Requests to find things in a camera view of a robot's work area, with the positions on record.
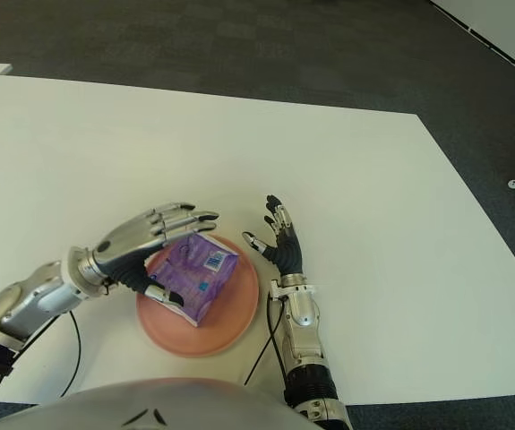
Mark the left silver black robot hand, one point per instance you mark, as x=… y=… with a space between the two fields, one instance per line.
x=127 y=242

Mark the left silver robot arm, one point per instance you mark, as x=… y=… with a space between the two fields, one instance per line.
x=33 y=304

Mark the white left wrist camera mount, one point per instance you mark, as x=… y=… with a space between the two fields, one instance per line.
x=75 y=269

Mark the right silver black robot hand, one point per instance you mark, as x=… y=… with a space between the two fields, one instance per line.
x=288 y=255

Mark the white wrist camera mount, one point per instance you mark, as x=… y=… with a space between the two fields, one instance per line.
x=297 y=289
x=75 y=269

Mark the silver robot torso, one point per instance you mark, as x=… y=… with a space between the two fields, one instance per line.
x=172 y=403

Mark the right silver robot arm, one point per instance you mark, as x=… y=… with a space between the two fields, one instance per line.
x=304 y=322

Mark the purple tissue paper pack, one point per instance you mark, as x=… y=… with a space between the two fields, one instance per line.
x=199 y=273

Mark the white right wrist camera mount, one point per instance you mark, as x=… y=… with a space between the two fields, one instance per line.
x=297 y=289

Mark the pink round plate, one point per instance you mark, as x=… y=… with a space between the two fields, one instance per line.
x=234 y=313

